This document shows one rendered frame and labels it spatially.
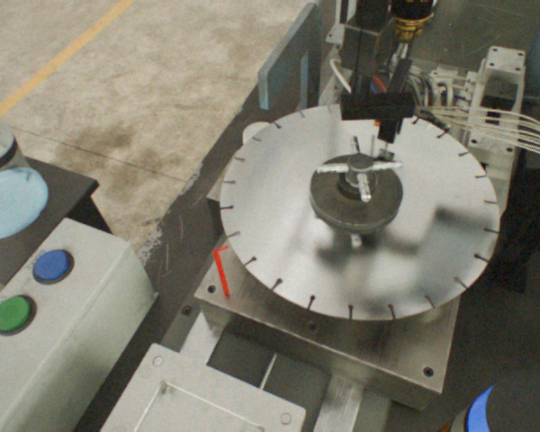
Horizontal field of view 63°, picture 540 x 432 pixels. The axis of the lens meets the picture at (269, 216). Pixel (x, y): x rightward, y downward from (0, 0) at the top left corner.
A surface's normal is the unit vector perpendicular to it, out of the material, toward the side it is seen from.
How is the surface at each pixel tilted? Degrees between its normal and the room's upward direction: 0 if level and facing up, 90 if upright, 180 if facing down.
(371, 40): 90
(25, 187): 97
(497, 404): 0
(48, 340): 0
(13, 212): 98
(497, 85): 0
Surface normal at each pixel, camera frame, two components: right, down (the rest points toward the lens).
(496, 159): -0.39, 0.75
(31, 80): -0.04, -0.60
